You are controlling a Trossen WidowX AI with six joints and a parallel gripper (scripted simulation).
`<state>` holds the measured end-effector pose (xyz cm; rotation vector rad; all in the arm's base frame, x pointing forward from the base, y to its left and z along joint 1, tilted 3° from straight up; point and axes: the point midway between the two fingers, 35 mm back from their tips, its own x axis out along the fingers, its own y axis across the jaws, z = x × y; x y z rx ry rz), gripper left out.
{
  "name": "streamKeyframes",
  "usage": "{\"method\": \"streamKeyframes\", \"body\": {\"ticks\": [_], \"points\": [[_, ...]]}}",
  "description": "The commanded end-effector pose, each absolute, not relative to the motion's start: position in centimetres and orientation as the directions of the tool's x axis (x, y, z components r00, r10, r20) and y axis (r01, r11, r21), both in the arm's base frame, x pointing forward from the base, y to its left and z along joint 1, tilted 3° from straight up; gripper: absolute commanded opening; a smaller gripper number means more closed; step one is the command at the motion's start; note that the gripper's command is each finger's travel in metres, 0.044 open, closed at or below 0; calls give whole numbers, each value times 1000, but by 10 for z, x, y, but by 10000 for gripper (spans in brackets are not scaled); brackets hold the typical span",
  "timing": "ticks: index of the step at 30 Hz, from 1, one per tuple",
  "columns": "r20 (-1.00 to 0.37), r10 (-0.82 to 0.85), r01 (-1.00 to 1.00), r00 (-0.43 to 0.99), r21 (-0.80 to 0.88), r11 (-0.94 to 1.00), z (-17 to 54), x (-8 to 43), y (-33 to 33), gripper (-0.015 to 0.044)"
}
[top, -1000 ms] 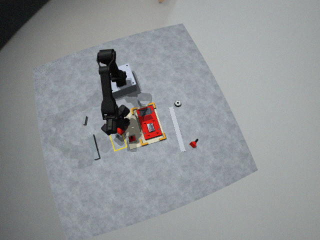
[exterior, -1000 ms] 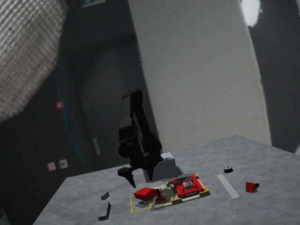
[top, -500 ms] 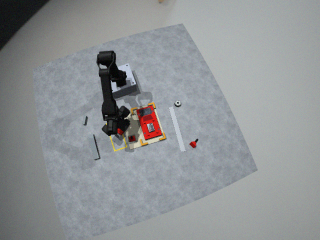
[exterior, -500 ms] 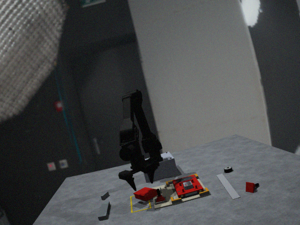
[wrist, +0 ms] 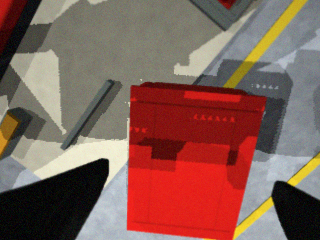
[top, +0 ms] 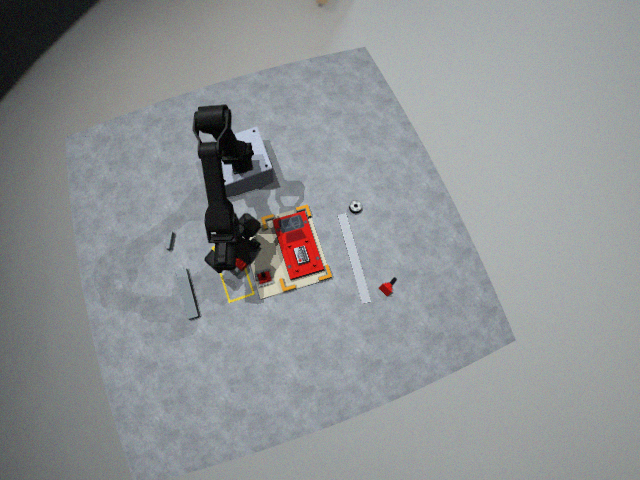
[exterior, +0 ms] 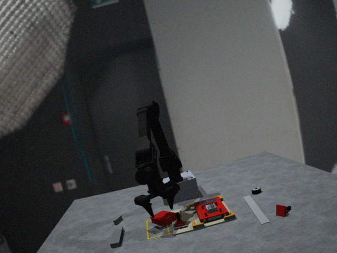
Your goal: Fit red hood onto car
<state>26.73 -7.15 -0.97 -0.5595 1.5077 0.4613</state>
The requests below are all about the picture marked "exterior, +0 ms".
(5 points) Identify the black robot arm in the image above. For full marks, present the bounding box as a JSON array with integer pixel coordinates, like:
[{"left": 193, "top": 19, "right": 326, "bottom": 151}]
[{"left": 135, "top": 101, "right": 183, "bottom": 199}]

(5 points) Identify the small black toy tyre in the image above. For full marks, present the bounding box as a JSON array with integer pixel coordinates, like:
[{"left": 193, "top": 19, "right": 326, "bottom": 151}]
[{"left": 252, "top": 187, "right": 261, "bottom": 194}]

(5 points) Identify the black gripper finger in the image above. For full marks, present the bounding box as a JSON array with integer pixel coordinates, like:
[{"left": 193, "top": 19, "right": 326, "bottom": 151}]
[
  {"left": 167, "top": 191, "right": 178, "bottom": 210},
  {"left": 142, "top": 203, "right": 154, "bottom": 218}
]

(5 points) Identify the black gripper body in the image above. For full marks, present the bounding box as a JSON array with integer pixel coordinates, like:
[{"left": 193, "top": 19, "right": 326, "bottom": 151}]
[{"left": 134, "top": 176, "right": 180, "bottom": 206}]

